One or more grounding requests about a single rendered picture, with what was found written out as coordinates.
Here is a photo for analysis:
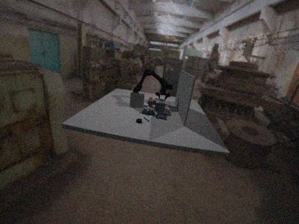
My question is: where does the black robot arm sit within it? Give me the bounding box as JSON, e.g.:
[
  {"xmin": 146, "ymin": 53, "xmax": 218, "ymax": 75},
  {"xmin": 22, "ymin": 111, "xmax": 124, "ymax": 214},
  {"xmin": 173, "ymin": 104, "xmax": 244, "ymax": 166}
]
[{"xmin": 133, "ymin": 70, "xmax": 172, "ymax": 93}]

